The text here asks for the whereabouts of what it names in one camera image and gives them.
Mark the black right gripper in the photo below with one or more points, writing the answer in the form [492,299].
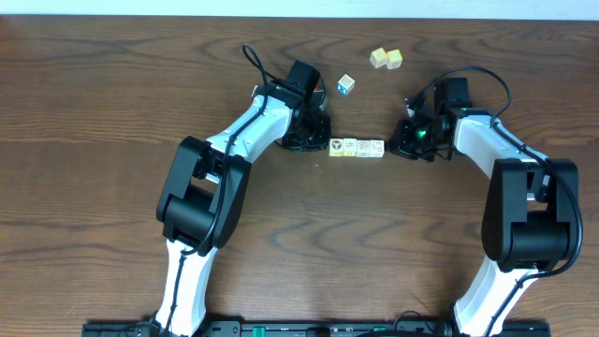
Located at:
[400,142]

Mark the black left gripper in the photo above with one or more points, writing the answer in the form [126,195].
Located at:
[308,136]

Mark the soccer ball block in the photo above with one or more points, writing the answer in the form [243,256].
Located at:
[336,147]

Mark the yellow-edged wooden block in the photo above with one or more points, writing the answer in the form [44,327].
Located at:
[350,147]

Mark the wooden 8 block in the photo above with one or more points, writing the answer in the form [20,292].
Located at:
[377,148]

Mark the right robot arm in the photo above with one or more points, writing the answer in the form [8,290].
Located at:
[532,227]

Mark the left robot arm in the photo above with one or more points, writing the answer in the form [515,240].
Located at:
[201,202]

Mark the blue X block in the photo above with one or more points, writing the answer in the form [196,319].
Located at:
[346,84]

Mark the yellow block right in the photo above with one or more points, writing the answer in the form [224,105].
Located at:
[394,59]

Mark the yellow block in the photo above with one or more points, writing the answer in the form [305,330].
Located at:
[394,59]
[378,58]

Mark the yellow block left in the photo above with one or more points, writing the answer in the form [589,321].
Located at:
[378,58]

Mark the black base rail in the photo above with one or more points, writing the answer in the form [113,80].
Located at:
[286,329]

